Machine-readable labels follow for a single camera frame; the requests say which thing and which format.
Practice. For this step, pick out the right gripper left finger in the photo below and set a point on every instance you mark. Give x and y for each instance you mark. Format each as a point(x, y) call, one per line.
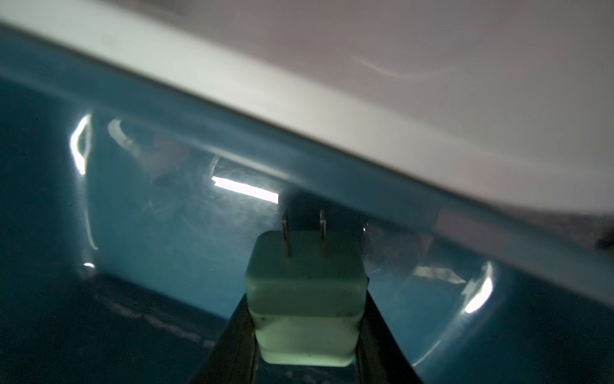
point(235, 356)

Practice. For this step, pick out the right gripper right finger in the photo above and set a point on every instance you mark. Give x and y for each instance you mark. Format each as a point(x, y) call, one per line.
point(379, 359)

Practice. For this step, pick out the green plug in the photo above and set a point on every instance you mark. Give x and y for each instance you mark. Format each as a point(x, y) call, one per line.
point(306, 293)

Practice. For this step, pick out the teal rectangular tray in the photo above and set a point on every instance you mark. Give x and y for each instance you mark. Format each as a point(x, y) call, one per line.
point(129, 212)

